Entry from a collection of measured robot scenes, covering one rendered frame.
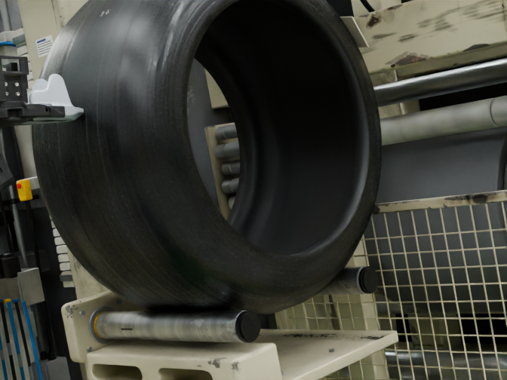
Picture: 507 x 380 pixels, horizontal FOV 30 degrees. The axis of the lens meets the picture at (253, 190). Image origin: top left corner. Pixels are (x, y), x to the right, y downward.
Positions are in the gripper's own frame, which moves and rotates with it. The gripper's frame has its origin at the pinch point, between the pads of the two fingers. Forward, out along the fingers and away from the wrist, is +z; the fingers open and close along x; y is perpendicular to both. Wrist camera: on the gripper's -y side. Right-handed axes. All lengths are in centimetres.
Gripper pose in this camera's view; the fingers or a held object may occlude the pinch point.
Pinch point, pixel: (75, 117)
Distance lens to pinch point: 130.3
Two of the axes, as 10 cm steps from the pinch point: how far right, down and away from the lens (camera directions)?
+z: 7.0, -0.6, 7.1
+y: -1.1, -9.9, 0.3
